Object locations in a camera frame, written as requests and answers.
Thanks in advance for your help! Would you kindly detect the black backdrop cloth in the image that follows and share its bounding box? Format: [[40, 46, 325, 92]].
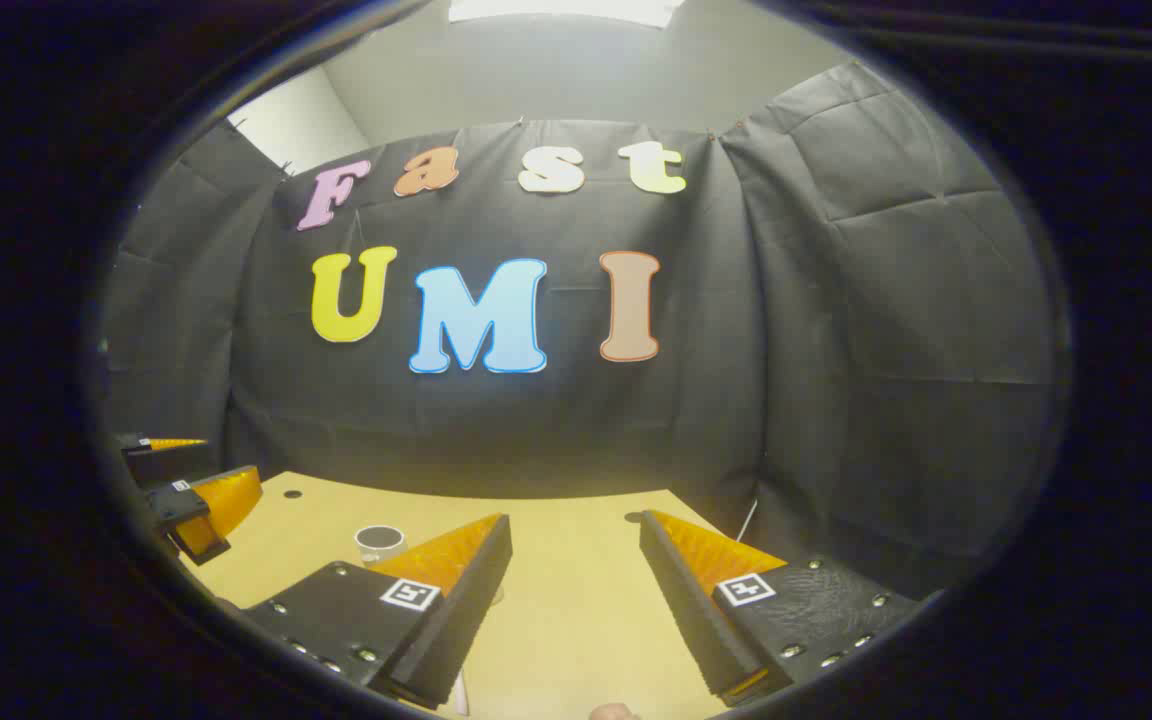
[[101, 60, 1062, 601]]

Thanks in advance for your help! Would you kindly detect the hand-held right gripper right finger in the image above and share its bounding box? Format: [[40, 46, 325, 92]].
[[639, 510, 922, 709]]

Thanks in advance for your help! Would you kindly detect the wooden desktop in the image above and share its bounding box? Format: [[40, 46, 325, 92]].
[[181, 470, 787, 720]]

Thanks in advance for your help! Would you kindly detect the white cup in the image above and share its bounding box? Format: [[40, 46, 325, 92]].
[[354, 524, 407, 569]]

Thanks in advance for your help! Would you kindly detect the ceiling light panel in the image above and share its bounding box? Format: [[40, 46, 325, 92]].
[[448, 0, 687, 29]]

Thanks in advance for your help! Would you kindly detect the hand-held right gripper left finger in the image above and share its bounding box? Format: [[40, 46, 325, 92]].
[[241, 513, 514, 713]]

